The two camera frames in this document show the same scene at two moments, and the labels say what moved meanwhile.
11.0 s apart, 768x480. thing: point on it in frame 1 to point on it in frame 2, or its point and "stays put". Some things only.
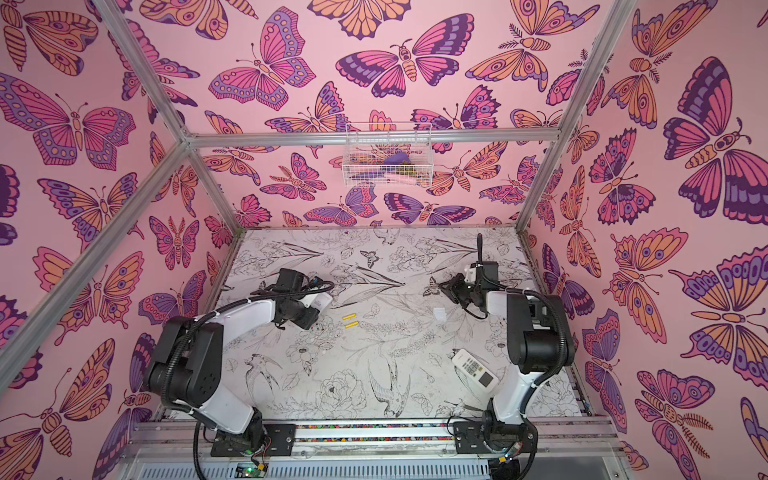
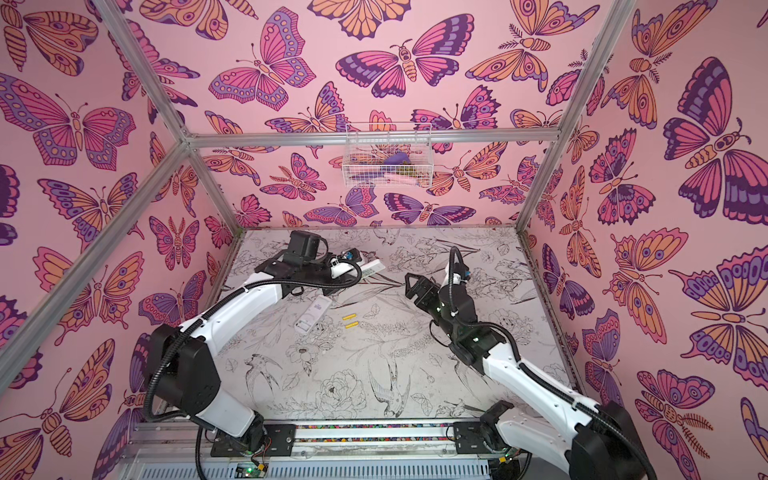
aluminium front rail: [189, 439] stays put
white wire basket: [388, 155] stays put
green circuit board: [250, 470] stays put
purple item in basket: [396, 159] stays put
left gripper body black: [305, 316] to [319, 275]
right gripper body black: [462, 290] to [431, 294]
